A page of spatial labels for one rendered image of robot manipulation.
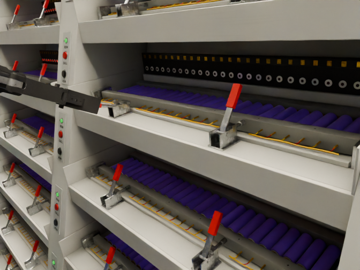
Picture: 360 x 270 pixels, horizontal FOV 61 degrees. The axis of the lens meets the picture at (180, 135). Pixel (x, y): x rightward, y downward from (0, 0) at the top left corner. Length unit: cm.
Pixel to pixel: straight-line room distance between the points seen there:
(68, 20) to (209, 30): 43
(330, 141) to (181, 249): 29
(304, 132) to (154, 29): 29
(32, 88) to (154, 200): 31
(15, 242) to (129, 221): 78
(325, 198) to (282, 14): 21
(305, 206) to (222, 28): 25
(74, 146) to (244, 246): 47
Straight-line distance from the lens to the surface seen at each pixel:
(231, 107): 43
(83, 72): 77
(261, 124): 45
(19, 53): 145
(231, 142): 44
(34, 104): 102
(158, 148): 51
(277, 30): 39
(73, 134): 77
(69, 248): 88
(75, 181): 81
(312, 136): 42
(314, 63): 53
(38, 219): 107
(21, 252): 129
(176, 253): 54
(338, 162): 39
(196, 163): 46
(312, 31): 37
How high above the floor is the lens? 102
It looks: 10 degrees down
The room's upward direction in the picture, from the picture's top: 7 degrees clockwise
